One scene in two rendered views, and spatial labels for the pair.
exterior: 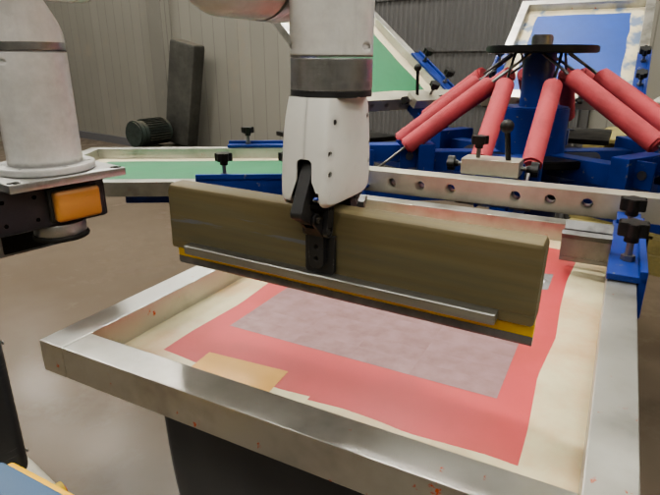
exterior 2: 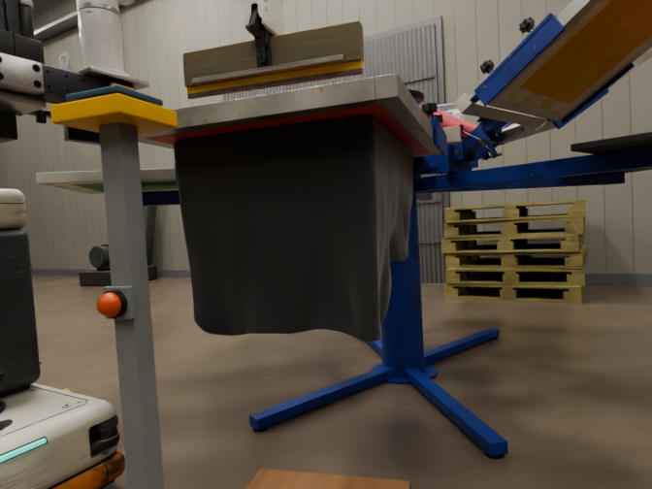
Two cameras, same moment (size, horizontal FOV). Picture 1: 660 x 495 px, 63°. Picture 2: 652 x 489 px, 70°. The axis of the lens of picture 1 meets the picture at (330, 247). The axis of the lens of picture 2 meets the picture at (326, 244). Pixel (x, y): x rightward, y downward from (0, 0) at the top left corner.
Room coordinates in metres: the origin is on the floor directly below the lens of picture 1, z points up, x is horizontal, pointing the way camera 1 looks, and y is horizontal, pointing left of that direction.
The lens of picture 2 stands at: (-0.48, 0.04, 0.76)
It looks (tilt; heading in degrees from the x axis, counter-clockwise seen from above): 3 degrees down; 352
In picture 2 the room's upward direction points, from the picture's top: 3 degrees counter-clockwise
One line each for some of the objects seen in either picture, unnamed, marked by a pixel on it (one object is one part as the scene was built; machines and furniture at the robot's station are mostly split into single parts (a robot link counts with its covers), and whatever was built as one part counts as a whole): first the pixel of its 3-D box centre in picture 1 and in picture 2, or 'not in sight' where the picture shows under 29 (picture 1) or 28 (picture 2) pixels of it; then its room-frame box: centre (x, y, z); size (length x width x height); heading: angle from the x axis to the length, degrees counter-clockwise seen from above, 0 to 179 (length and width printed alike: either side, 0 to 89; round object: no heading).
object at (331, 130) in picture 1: (330, 140); (265, 8); (0.52, 0.00, 1.21); 0.10 x 0.08 x 0.11; 152
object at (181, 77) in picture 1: (158, 103); (118, 232); (6.91, 2.14, 0.76); 0.91 x 0.90 x 1.53; 141
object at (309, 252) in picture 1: (314, 244); (260, 49); (0.49, 0.01, 1.11); 0.03 x 0.03 x 0.07; 62
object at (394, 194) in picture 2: not in sight; (393, 225); (0.59, -0.28, 0.74); 0.46 x 0.04 x 0.42; 152
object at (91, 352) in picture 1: (411, 281); (315, 140); (0.74, -0.12, 0.97); 0.79 x 0.58 x 0.04; 152
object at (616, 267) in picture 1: (625, 259); (434, 140); (0.82, -0.48, 0.98); 0.30 x 0.05 x 0.07; 152
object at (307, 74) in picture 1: (335, 73); not in sight; (0.52, 0.00, 1.27); 0.09 x 0.07 x 0.03; 152
